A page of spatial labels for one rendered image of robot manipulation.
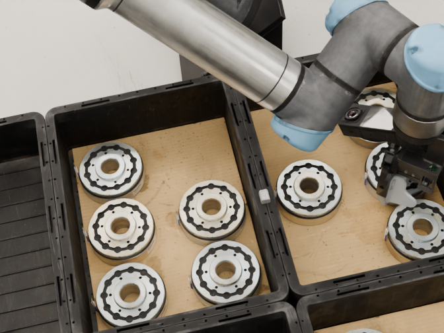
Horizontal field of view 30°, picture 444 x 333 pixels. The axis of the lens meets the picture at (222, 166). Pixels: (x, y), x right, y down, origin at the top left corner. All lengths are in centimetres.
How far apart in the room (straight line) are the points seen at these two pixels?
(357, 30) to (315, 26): 63
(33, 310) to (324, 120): 52
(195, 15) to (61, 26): 76
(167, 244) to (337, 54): 42
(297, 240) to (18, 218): 44
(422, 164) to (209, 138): 38
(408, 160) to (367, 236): 17
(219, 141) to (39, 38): 53
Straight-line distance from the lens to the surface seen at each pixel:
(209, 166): 135
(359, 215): 131
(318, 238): 129
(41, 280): 131
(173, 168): 136
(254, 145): 125
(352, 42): 107
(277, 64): 106
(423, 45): 103
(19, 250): 134
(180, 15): 103
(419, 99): 106
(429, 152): 117
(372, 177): 131
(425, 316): 126
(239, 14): 146
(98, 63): 168
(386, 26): 107
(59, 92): 165
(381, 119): 119
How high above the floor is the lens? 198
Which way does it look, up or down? 58 degrees down
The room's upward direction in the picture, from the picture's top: 6 degrees counter-clockwise
